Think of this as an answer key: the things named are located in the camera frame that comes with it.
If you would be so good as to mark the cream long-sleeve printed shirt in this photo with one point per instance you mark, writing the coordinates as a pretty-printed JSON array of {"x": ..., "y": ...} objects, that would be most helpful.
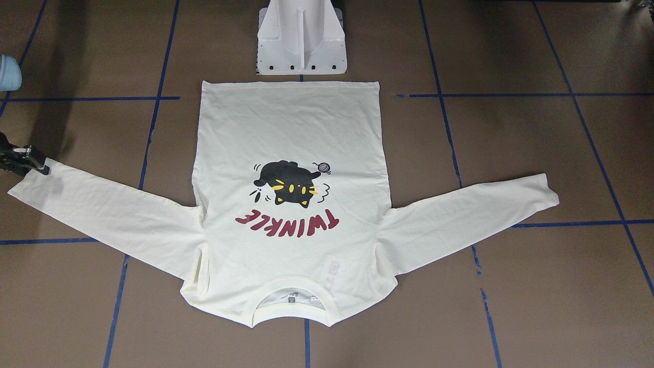
[{"x": 293, "y": 213}]

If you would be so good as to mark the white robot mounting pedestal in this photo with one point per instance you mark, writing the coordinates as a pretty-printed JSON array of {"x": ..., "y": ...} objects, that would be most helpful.
[{"x": 301, "y": 38}]

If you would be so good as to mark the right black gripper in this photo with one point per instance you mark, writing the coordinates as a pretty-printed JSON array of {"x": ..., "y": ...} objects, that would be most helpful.
[{"x": 31, "y": 159}]

